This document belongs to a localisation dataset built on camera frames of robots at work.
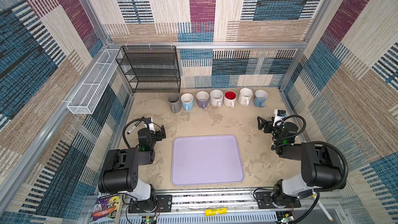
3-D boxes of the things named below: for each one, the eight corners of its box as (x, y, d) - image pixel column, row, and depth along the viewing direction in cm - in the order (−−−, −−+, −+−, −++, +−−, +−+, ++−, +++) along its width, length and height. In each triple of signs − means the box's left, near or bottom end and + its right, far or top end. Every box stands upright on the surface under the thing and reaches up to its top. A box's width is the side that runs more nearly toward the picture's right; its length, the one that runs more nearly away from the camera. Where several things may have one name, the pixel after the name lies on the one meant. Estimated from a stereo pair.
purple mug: (193, 107, 112) (192, 98, 105) (199, 98, 118) (199, 89, 110) (204, 111, 109) (204, 103, 102) (210, 102, 115) (210, 93, 108)
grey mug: (169, 115, 106) (166, 106, 98) (171, 103, 113) (168, 94, 105) (179, 115, 106) (178, 106, 98) (181, 103, 113) (179, 94, 105)
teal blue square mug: (250, 108, 111) (254, 98, 103) (253, 97, 117) (257, 88, 109) (261, 111, 109) (266, 102, 101) (264, 100, 115) (268, 91, 107)
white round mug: (224, 109, 110) (225, 102, 104) (222, 98, 117) (223, 90, 111) (236, 109, 110) (238, 102, 104) (233, 98, 117) (235, 90, 111)
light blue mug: (181, 115, 107) (179, 106, 99) (182, 102, 114) (181, 93, 107) (193, 115, 107) (192, 106, 99) (193, 102, 114) (193, 93, 107)
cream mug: (207, 107, 111) (207, 99, 104) (211, 96, 118) (212, 88, 111) (219, 111, 109) (220, 102, 102) (223, 99, 116) (224, 91, 109)
